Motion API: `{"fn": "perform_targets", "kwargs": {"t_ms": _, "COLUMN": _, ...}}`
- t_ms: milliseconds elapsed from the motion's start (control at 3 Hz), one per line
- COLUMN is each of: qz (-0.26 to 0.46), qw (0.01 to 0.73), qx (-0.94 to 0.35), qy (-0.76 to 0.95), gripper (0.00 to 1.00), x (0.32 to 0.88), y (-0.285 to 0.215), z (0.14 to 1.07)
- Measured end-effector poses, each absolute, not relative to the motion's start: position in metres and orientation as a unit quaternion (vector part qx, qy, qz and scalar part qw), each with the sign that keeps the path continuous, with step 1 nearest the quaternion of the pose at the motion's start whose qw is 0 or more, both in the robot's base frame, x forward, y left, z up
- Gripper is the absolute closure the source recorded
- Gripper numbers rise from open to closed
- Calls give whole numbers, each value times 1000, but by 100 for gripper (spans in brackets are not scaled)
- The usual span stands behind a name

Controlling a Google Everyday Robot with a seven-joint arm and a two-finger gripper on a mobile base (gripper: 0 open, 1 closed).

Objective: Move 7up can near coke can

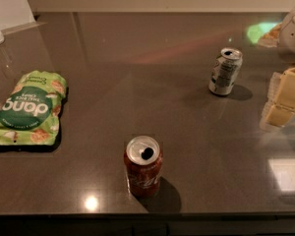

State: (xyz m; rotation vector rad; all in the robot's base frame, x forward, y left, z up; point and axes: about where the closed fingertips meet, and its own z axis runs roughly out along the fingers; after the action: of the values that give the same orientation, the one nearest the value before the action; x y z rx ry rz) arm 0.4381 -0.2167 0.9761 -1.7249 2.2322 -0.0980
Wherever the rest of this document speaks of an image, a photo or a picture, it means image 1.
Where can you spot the silver green 7up can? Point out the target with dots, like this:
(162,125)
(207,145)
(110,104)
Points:
(225,71)

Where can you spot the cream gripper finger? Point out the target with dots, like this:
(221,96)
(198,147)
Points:
(270,38)
(280,106)

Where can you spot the red coke can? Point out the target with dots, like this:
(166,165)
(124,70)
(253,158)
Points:
(143,161)

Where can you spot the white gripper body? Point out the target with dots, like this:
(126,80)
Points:
(293,36)

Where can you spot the green dang chips bag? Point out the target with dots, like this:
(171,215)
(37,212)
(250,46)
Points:
(30,115)

